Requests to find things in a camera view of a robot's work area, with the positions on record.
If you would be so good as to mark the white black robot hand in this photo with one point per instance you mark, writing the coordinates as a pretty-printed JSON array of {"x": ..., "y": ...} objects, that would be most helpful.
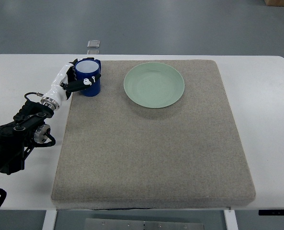
[{"x": 64, "y": 85}]

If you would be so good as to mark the blue mug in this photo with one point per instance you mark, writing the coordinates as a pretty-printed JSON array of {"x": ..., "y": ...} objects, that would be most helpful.
[{"x": 88, "y": 68}]

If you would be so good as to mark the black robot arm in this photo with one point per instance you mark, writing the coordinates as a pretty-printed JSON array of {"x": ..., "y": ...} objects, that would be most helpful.
[{"x": 27, "y": 131}]

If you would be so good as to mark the lower floor socket plate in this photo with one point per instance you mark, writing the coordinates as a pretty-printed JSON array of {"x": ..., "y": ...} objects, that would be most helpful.
[{"x": 93, "y": 52}]

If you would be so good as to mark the floor socket plate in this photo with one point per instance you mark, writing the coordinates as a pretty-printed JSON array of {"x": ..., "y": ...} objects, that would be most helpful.
[
  {"x": 93, "y": 52},
  {"x": 93, "y": 44}
]

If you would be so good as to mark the upper floor socket plate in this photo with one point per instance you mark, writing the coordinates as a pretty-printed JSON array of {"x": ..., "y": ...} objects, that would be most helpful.
[{"x": 93, "y": 44}]

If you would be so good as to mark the light green plate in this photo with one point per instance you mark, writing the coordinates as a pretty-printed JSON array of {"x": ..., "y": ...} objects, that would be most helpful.
[{"x": 154, "y": 85}]

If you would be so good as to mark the beige fabric mat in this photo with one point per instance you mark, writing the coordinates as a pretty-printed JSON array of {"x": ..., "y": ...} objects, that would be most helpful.
[{"x": 117, "y": 154}]

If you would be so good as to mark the left white table leg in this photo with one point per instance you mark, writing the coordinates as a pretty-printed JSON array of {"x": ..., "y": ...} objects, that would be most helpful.
[{"x": 49, "y": 220}]

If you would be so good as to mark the white table leg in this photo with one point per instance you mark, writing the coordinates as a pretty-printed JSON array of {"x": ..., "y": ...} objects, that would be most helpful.
[
  {"x": 49, "y": 220},
  {"x": 230, "y": 220}
]

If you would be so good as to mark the right white table leg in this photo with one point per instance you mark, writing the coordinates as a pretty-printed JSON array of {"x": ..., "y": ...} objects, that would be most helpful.
[{"x": 230, "y": 220}]

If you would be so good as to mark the brown cardboard box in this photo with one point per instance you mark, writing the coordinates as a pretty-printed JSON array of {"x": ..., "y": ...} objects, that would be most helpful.
[{"x": 276, "y": 3}]

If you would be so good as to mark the black desk control panel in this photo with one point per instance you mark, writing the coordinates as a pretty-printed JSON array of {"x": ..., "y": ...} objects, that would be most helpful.
[{"x": 271, "y": 212}]

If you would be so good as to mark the grey metal base plate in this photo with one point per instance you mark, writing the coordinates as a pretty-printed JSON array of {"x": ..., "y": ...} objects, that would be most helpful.
[{"x": 117, "y": 224}]

